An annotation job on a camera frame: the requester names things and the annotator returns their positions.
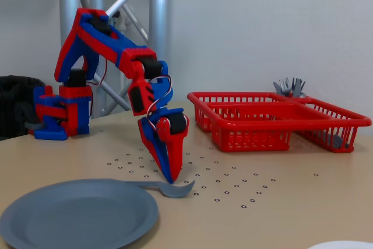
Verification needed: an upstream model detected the aluminium truss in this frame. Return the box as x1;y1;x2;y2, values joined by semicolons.
59;0;169;120

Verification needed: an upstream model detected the grey plastic plate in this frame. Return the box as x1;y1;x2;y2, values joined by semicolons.
0;178;160;249

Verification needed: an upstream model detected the black fabric bin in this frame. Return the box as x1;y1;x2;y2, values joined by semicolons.
0;75;47;142

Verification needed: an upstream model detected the grey cutlery lying in basket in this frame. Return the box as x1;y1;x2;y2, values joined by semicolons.
319;133;352;149

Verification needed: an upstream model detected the white round disc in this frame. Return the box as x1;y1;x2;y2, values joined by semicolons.
307;240;373;249

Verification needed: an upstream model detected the grey fork standing in basket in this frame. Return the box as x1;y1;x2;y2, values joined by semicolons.
279;78;293;97
273;81;288;97
291;77;307;99

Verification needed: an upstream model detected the grey cable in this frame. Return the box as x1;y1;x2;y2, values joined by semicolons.
24;121;47;131

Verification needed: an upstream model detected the red white base servo cable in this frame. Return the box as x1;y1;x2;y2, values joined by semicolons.
86;58;109;88

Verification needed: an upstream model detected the red white gripper servo cable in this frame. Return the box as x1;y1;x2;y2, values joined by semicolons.
146;74;173;129

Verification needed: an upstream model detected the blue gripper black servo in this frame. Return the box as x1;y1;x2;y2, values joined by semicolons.
136;107;190;185

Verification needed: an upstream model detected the red plastic cutlery basket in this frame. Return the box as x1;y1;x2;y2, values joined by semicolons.
186;91;373;154

